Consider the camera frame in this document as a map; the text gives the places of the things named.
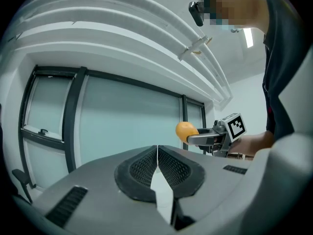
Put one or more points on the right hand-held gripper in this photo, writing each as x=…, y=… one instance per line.
x=236, y=126

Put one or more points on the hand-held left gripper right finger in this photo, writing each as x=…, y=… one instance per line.
x=215, y=192

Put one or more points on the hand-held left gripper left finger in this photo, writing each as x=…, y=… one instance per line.
x=97, y=192

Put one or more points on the orange round fruit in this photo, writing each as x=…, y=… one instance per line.
x=185, y=131

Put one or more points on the person's right forearm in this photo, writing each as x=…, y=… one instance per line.
x=254, y=142

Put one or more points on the person's right hand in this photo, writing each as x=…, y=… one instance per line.
x=205, y=149

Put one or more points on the black framed frosted window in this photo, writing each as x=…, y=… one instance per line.
x=127, y=121

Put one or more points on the black mesh office chair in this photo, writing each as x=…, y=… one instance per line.
x=21, y=176

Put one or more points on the yellowed peeling tape strip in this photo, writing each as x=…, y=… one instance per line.
x=196, y=53

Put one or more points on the long ceiling light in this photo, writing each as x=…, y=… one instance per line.
x=249, y=38

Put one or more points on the person's dark shirt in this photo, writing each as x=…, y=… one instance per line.
x=283, y=62

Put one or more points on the person's head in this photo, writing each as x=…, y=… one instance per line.
x=242, y=6

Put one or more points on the white pipe bracket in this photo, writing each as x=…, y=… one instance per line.
x=193, y=48

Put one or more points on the black head-mounted camera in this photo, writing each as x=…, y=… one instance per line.
x=196, y=13

